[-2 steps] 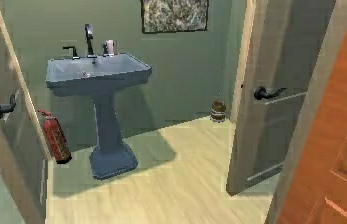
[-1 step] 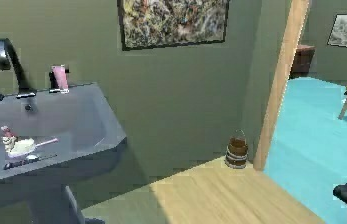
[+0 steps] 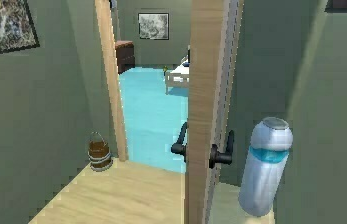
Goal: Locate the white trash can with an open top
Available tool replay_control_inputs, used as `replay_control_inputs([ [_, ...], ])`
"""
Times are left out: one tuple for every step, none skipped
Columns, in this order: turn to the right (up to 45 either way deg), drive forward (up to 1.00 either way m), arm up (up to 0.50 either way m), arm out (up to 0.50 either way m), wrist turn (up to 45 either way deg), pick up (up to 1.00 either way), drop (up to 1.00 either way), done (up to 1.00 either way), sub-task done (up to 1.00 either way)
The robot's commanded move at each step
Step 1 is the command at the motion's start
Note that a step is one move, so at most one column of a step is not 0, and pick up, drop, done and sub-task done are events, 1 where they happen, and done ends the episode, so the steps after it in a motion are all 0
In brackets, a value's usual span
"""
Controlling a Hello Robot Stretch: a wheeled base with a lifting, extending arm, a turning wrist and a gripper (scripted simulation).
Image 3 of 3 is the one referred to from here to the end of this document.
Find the white and blue bottle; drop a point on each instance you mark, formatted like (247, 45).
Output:
(264, 166)

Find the dark framed wall picture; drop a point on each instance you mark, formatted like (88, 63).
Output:
(346, 4)

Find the dark brown wooden cupboard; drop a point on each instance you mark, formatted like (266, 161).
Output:
(125, 55)

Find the white bed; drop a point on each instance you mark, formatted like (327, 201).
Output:
(179, 75)

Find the light wooden room door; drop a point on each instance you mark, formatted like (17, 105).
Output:
(202, 100)

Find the framed mottled wall picture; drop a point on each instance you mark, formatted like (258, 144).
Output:
(4, 25)

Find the brown wooden bucket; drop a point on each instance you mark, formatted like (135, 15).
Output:
(99, 152)

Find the framed grey wall picture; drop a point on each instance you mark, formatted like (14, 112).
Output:
(153, 26)

